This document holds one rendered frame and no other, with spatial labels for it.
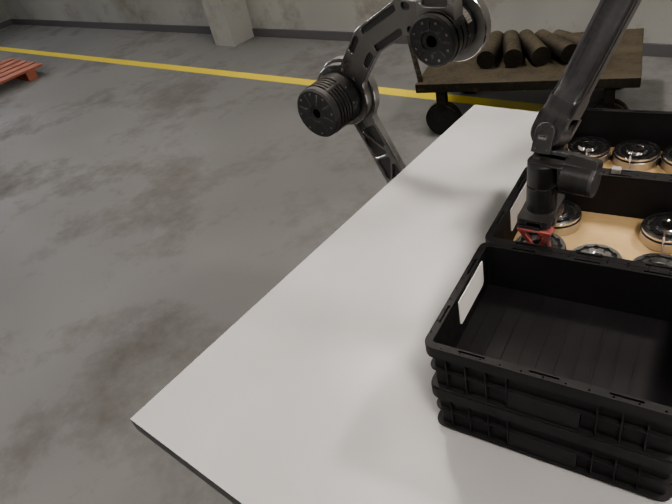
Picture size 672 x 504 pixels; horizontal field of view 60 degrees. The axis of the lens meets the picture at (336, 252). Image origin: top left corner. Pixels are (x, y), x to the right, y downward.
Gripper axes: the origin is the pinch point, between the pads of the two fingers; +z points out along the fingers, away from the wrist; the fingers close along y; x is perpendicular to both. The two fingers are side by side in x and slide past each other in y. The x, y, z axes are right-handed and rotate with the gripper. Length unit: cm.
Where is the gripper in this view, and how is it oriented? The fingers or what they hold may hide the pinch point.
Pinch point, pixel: (539, 241)
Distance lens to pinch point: 126.8
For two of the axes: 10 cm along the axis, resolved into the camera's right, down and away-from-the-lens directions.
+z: 1.8, 7.6, 6.2
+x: -8.4, -2.1, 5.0
